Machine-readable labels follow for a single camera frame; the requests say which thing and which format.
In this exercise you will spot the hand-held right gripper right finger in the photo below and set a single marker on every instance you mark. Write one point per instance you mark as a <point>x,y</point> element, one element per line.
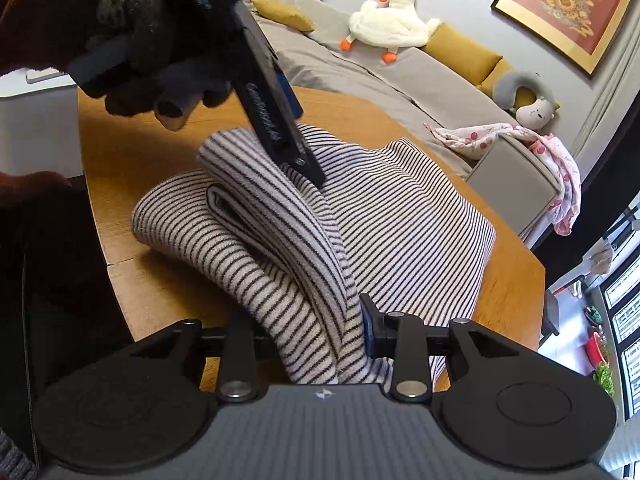
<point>369,332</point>

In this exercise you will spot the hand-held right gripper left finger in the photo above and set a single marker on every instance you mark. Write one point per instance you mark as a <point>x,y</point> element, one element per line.
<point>245,340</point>

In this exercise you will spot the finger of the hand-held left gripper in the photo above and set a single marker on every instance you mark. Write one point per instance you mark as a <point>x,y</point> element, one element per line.
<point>292,102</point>
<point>310,172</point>

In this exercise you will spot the striped knit sweater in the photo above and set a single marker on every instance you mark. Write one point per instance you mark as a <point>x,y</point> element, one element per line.
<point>400,220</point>

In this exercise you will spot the person's left hand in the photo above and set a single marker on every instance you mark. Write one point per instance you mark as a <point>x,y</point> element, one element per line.
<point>175,95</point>

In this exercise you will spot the small yellow pillow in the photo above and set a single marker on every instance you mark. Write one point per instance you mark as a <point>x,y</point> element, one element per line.
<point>285,12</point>

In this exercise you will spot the grey sofa cover cloth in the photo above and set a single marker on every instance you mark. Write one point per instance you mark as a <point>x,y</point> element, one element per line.
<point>380,85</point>

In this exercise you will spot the white goose plush toy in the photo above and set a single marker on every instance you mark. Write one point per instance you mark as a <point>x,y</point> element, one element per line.
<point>390,25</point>

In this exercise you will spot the dark wooden stool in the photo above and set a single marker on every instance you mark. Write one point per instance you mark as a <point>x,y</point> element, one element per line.
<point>550,312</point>

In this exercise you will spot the white flat box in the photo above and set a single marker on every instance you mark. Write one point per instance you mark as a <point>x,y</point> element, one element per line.
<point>45,76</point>

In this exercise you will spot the grey sofa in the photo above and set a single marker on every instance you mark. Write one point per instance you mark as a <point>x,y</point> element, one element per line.
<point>510,185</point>

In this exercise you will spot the person's body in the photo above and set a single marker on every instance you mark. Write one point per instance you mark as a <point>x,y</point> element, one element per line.
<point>50,260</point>

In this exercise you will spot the green slippers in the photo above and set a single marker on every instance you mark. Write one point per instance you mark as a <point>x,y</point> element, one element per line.
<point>595,314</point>

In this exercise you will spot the white side table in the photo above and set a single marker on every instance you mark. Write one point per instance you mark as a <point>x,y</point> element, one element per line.
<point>40,130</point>

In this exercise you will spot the red plastic basin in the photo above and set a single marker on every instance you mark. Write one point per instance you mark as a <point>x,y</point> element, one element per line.
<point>596,349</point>

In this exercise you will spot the grey animal neck pillow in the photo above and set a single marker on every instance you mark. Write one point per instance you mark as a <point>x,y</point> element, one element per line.
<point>520,82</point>

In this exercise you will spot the green potted plant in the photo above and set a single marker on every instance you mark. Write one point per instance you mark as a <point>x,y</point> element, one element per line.
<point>605,379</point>

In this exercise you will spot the hanging beige cloth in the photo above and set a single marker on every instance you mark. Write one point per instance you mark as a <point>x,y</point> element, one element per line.
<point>602,262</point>

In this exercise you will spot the pink floral blanket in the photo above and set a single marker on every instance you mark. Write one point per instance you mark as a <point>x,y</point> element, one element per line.
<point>565,180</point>

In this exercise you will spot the black framed window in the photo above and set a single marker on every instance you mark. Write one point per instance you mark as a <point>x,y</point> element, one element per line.
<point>622,310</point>

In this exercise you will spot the gold framed red picture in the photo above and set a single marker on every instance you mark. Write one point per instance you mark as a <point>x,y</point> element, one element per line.
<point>565,5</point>

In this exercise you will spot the grey curtain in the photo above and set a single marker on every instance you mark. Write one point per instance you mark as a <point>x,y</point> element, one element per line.
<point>610,85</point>

